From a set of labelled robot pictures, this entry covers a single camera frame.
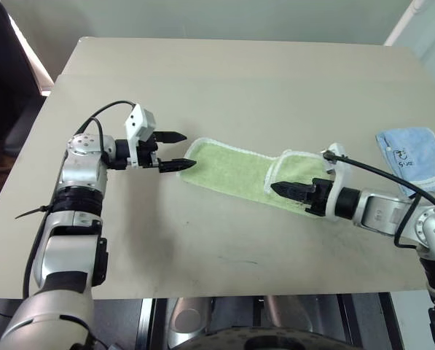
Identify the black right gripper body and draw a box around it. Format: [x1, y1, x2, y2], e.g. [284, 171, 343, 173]
[304, 177, 337, 218]

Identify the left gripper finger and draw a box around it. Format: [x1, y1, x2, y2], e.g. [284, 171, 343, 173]
[154, 131, 188, 144]
[157, 157, 197, 174]

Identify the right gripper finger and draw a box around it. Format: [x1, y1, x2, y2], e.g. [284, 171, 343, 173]
[277, 191, 313, 203]
[270, 181, 315, 194]

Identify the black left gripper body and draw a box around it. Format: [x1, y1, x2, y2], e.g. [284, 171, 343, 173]
[136, 131, 162, 169]

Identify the green towel with white trim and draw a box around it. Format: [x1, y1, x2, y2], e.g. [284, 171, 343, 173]
[180, 137, 334, 218]

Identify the blue cloth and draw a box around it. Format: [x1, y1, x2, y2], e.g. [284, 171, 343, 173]
[375, 126, 435, 198]

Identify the silver robot torso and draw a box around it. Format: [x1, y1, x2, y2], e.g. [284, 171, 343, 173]
[165, 295, 353, 350]

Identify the white vertical pipe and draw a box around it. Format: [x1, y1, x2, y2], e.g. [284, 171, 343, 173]
[383, 0, 426, 47]

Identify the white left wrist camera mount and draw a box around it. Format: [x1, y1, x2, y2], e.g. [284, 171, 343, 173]
[125, 104, 157, 166]

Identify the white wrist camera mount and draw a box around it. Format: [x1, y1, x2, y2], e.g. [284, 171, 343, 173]
[125, 104, 157, 166]
[322, 142, 355, 222]

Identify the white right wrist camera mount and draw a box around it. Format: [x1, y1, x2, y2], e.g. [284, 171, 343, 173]
[322, 142, 355, 222]

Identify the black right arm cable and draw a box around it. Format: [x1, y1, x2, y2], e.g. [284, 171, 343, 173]
[322, 149, 435, 249]

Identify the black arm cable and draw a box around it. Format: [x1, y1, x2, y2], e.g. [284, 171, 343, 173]
[322, 149, 435, 249]
[22, 101, 136, 298]

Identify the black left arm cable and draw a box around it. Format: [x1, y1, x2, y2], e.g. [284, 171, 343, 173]
[22, 101, 136, 298]

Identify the black cable tie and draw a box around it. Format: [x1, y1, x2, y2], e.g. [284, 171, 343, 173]
[15, 205, 54, 219]

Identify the black table frame leg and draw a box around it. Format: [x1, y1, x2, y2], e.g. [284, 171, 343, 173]
[339, 292, 406, 350]
[136, 297, 167, 350]

